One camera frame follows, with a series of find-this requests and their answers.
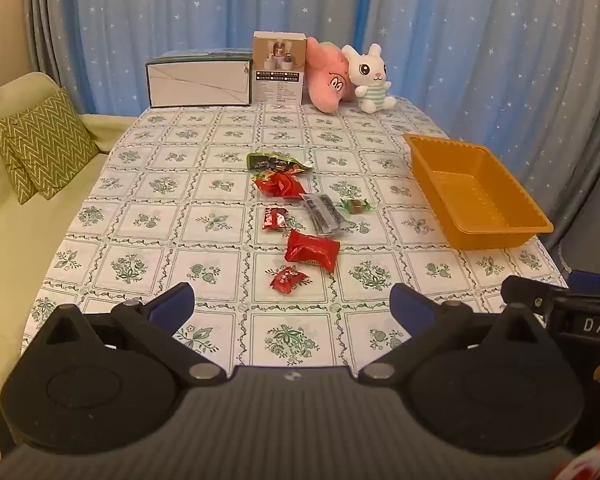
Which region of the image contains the small red snack packet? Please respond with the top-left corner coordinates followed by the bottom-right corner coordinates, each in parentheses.
top-left (262, 206), bottom-right (292, 231)

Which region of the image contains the orange plastic tray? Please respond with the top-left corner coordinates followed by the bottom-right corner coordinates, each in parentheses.
top-left (402, 133), bottom-right (555, 251)

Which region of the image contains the large red snack packet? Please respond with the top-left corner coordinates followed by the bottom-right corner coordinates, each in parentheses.
top-left (283, 228), bottom-right (341, 274)

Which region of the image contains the small red candy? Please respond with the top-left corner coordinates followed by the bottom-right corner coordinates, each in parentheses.
top-left (268, 265), bottom-right (311, 293)

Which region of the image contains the sheer blue star curtain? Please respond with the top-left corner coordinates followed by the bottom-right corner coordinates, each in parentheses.
top-left (72, 0), bottom-right (556, 126)

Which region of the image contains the large white cardboard box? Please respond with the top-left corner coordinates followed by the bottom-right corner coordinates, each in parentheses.
top-left (145, 49), bottom-right (254, 109)

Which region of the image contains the white bunny plush toy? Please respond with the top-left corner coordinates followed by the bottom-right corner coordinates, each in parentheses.
top-left (340, 43), bottom-right (399, 114)

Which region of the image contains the red snack bar packet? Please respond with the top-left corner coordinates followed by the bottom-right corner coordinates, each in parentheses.
top-left (254, 170), bottom-right (306, 200)

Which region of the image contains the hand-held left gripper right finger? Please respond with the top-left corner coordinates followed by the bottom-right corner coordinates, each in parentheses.
top-left (357, 282), bottom-right (552, 386)

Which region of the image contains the light green sofa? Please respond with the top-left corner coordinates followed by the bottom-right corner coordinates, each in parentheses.
top-left (0, 71), bottom-right (142, 463)

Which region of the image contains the green snack packet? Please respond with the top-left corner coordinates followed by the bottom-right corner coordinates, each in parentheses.
top-left (245, 151), bottom-right (315, 175)

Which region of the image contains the small beige product box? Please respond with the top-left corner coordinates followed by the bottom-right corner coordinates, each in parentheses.
top-left (251, 31), bottom-right (309, 106)

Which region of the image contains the green floral checked tablecloth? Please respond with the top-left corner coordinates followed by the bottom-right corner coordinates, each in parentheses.
top-left (22, 94), bottom-right (569, 368)

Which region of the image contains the pink plush toy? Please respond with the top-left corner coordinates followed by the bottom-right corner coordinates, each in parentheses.
top-left (304, 37), bottom-right (354, 114)

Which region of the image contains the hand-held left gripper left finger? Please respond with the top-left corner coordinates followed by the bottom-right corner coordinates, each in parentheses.
top-left (22, 282), bottom-right (226, 387)

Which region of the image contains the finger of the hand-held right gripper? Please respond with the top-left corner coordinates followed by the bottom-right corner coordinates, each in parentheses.
top-left (501, 275), bottom-right (569, 319)
top-left (567, 270), bottom-right (600, 291)

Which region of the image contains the green brown candy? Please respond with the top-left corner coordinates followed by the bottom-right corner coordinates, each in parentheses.
top-left (339, 198), bottom-right (377, 215)

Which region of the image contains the white red patterned clothing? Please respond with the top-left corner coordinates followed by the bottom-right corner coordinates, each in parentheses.
top-left (552, 442), bottom-right (600, 480)

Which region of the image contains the grey star curtain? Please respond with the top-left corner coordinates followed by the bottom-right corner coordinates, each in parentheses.
top-left (540, 0), bottom-right (600, 281)
top-left (22, 0), bottom-right (98, 115)

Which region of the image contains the green zigzag pillow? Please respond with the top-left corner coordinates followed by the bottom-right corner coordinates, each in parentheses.
top-left (0, 87), bottom-right (101, 199)
top-left (0, 145), bottom-right (40, 206)

